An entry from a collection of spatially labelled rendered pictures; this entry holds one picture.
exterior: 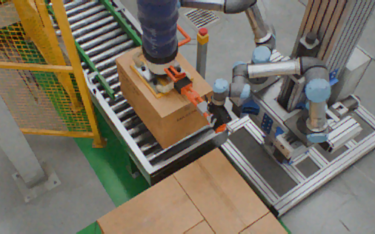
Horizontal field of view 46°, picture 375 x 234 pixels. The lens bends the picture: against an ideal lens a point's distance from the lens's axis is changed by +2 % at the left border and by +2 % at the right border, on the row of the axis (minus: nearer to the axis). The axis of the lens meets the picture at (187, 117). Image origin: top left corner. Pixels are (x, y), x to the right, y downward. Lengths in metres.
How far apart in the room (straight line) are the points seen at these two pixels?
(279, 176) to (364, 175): 0.80
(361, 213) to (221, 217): 1.31
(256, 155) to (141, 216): 1.15
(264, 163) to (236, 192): 0.60
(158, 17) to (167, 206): 1.29
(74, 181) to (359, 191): 2.36
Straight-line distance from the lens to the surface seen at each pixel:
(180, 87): 2.65
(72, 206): 3.69
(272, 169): 3.57
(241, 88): 2.26
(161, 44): 2.56
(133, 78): 2.90
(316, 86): 2.20
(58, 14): 2.74
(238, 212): 3.01
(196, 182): 3.07
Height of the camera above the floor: 3.31
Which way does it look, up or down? 56 degrees down
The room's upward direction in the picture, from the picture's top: 2 degrees clockwise
